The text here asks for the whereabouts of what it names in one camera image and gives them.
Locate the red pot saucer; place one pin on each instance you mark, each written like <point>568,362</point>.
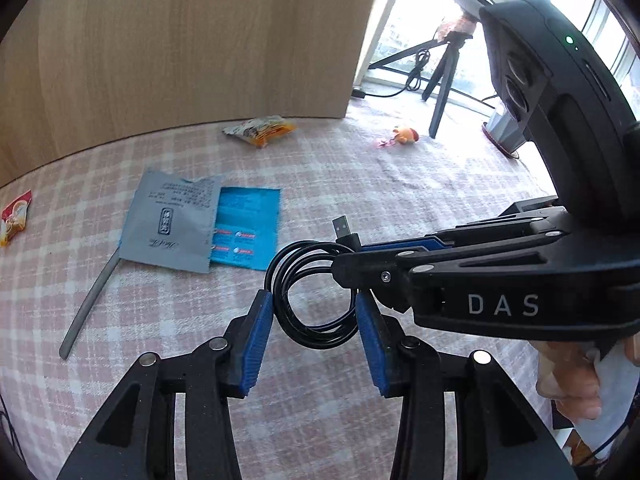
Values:
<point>499,147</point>

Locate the blue foil packet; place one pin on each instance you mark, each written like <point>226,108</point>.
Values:
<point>246,227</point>

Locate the red white snack packet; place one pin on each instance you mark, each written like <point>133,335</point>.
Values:
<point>14,217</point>

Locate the grey plant pot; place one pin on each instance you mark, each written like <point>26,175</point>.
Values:
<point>506,131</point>

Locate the grey foil packet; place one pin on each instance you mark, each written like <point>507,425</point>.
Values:
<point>170,222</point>

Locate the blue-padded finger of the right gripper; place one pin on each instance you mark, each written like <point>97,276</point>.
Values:
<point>379,270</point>
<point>522,218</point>

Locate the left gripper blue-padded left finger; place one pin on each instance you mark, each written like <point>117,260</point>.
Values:
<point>132,435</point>

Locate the orange white snack packet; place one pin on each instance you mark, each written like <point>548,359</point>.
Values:
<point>259,132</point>

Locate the black tripod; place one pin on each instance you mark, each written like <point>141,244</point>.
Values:
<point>442,76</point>

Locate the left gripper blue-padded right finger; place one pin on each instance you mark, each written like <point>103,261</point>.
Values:
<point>499,434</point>

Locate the right human hand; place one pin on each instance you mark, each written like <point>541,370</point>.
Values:
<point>567,376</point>

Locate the wooden cabinet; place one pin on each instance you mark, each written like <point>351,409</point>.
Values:
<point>79,73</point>

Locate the grey metal stick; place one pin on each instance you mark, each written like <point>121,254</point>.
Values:
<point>85,308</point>

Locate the orange red toy figure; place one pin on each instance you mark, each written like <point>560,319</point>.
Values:
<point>401,136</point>

